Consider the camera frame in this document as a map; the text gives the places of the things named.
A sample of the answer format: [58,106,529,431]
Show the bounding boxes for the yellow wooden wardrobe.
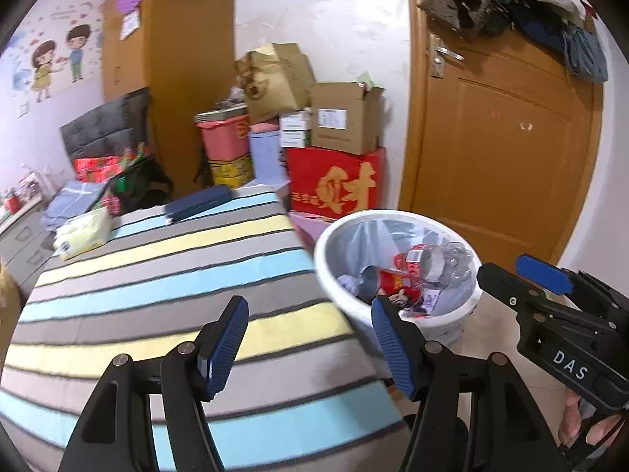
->
[101,0,235,196]

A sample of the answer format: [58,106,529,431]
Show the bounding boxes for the yellow tissue pack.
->
[53,207,112,261]

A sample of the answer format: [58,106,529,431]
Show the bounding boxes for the striped bed cover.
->
[1,188,409,471]

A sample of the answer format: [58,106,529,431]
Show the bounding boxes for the crushed cola plastic bottle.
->
[394,242,472,287]

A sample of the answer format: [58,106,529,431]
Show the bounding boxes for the dark grey quilted cushion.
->
[60,87,149,162]

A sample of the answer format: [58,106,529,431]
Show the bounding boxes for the person's right hand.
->
[556,387,626,451]

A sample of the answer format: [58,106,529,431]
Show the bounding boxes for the silver door handle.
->
[429,33,464,79]

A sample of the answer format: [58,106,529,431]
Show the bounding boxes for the red drink can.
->
[357,265,381,305]

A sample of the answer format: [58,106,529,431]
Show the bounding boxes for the red cardboard gift box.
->
[286,146,386,219]

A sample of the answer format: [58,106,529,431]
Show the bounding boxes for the light blue cylindrical bin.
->
[248,123,289,184]

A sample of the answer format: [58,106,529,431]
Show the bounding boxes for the red soda can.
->
[379,267,422,309]

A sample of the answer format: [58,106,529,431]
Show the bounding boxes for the yellow printed box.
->
[208,153,254,189]

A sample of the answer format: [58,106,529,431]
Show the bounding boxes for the grey drawer cabinet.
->
[1,196,53,304]

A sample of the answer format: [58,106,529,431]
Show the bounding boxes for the black bag with red cloth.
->
[74,142,174,216]

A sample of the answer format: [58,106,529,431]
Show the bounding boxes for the brown open cardboard box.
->
[310,82,385,156]

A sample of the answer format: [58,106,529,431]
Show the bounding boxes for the cartoon couple wall sticker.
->
[6,0,103,109]

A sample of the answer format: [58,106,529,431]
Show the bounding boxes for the white small stacked boxes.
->
[278,108,313,148]

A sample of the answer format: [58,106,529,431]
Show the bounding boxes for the golden paper gift bag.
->
[235,43,316,124]

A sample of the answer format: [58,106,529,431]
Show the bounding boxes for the brown wooden door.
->
[399,0,603,268]

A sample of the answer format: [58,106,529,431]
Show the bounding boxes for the pink plastic storage box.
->
[197,114,250,162]

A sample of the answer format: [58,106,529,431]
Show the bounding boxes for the blue folded cloth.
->
[40,180,107,232]

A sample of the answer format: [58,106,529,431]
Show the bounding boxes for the dark blue long case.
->
[164,184,232,225]

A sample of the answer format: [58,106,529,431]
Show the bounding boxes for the clothes hanging on door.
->
[419,0,608,83]

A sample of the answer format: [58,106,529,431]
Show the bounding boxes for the white foam wrap sheet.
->
[337,274,360,299]

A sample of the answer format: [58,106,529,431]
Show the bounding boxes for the white round trash bin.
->
[314,210,481,358]

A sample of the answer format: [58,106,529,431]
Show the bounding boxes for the pink purple flat box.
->
[288,210,334,254]

